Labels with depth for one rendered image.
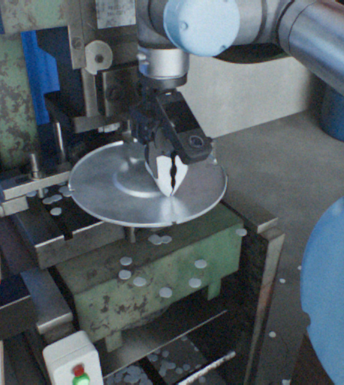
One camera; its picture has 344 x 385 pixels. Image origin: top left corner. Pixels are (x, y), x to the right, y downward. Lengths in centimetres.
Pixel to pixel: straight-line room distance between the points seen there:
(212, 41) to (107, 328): 59
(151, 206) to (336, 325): 50
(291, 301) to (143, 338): 72
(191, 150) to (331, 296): 38
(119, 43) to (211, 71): 181
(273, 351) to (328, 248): 127
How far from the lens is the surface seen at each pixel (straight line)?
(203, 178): 77
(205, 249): 87
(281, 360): 148
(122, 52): 77
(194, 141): 59
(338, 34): 46
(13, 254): 91
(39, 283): 80
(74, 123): 78
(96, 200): 72
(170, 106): 62
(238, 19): 49
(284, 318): 159
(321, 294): 25
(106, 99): 74
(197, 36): 47
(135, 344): 109
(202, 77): 252
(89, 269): 79
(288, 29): 51
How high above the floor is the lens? 119
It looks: 33 degrees down
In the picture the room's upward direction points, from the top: straight up
